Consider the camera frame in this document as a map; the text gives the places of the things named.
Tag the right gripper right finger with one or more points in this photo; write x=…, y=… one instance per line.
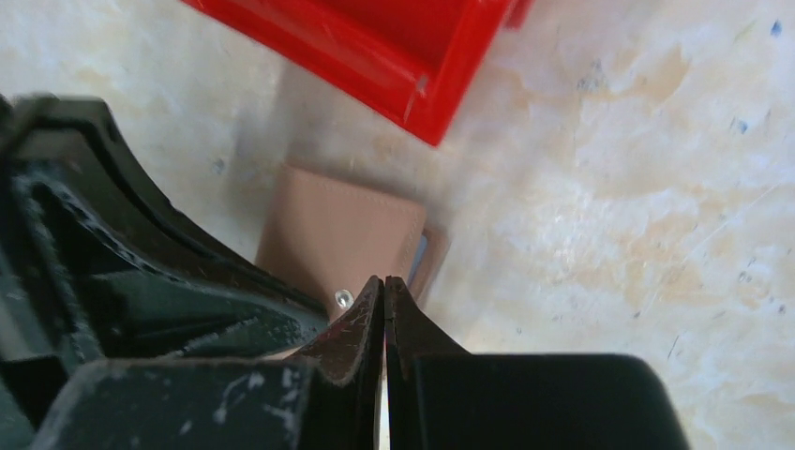
x=441, y=396

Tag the red plastic bin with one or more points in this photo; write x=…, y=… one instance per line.
x=412, y=62

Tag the pink leather card holder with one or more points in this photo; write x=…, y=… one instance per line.
x=327, y=237

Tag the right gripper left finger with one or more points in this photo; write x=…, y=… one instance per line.
x=323, y=396

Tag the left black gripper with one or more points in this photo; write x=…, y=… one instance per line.
x=96, y=263

